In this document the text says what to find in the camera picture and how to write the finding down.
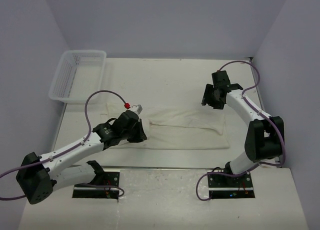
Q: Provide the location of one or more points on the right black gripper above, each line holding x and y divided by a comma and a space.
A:
207, 99

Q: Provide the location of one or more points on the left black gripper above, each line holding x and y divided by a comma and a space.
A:
140, 135

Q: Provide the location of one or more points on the white plastic basket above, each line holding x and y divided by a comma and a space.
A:
79, 73

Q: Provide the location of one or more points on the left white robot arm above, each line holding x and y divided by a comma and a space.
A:
39, 176

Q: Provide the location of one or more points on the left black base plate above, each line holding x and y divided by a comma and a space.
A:
111, 177

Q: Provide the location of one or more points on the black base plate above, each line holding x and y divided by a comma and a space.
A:
111, 177
222, 187

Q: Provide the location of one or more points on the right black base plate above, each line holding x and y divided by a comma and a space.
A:
222, 187

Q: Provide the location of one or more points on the cream white t shirt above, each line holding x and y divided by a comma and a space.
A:
181, 129

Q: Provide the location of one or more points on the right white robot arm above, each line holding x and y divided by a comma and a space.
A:
265, 133

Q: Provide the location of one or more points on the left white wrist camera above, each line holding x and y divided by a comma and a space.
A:
137, 109

